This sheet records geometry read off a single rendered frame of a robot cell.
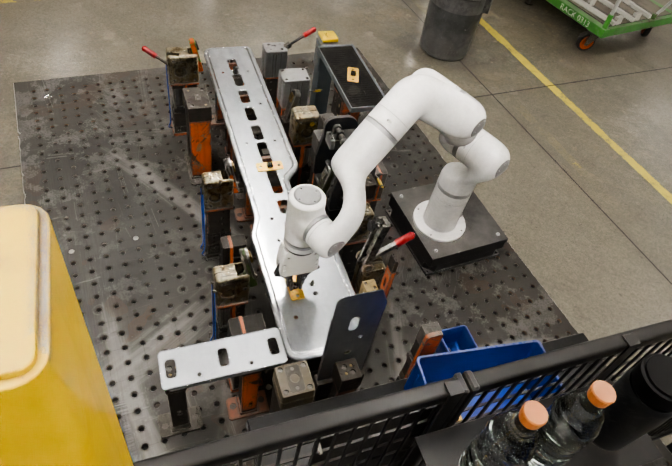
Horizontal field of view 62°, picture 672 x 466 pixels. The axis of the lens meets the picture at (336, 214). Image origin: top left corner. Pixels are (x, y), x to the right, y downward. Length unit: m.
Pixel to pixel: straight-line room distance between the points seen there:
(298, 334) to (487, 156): 0.76
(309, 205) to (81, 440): 0.94
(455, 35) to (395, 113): 3.24
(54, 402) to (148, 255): 1.68
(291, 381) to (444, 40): 3.52
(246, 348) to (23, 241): 1.13
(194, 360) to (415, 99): 0.77
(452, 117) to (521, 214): 2.16
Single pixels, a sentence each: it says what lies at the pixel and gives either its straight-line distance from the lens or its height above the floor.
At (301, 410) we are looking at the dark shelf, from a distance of 1.30.
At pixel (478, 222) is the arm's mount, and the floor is 0.80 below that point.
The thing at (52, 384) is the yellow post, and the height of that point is 1.98.
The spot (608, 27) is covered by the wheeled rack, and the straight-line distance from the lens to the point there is 5.24.
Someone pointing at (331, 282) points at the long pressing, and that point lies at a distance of 1.52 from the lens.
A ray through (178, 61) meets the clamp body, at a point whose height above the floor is 1.04.
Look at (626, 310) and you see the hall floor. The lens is 3.29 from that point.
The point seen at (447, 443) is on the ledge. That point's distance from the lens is 0.89.
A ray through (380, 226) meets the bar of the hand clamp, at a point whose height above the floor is 1.20.
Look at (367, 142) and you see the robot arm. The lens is 1.23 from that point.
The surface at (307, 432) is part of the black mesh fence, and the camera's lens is 0.72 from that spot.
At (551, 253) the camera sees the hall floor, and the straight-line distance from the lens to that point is 3.32.
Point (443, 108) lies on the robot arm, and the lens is 1.32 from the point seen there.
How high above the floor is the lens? 2.21
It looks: 46 degrees down
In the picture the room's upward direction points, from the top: 12 degrees clockwise
